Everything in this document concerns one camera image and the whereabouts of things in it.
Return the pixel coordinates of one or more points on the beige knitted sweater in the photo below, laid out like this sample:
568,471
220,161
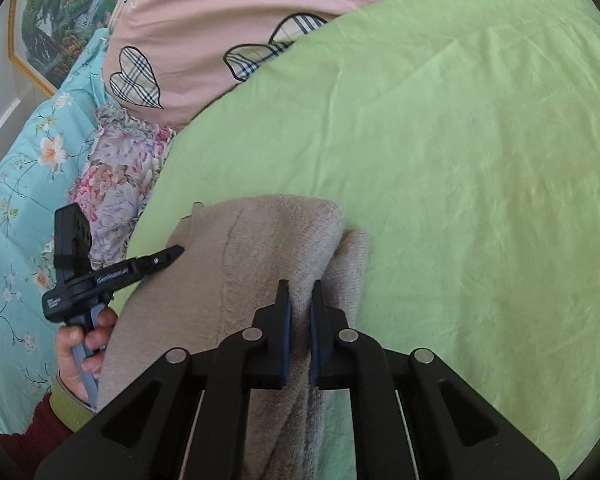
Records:
260,260

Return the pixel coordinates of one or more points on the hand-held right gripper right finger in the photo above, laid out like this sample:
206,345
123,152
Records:
316,340

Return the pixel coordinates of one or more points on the framed landscape painting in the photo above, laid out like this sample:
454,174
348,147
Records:
65,25

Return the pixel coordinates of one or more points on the pink purple floral cloth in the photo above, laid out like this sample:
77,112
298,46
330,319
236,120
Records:
120,180

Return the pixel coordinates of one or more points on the person's left forearm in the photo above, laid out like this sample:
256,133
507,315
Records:
67,410

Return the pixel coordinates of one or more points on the teal floral quilt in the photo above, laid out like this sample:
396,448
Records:
15,220

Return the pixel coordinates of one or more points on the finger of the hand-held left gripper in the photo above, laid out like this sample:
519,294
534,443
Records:
157,259

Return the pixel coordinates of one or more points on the green bed sheet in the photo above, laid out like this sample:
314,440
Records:
455,185

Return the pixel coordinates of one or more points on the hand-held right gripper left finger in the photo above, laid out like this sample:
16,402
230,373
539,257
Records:
282,340

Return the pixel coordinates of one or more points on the pink quilt with plaid hearts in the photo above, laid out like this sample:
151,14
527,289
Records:
220,20

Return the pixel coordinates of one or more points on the person's left hand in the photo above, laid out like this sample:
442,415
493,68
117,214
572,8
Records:
80,360

